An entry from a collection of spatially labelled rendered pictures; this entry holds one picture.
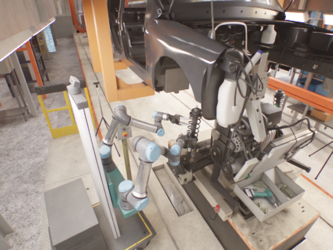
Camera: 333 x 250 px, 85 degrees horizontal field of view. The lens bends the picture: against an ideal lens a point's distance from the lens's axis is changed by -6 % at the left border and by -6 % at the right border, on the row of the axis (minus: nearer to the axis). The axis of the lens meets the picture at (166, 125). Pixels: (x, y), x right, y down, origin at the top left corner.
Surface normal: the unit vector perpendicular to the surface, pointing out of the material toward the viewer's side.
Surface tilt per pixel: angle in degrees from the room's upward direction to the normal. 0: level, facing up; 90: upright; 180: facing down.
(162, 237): 0
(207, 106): 90
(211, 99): 88
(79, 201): 0
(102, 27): 90
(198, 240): 0
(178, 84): 90
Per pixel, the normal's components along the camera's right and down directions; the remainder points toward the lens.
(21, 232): 0.00, -0.85
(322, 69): -0.85, 0.27
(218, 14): 0.29, 0.54
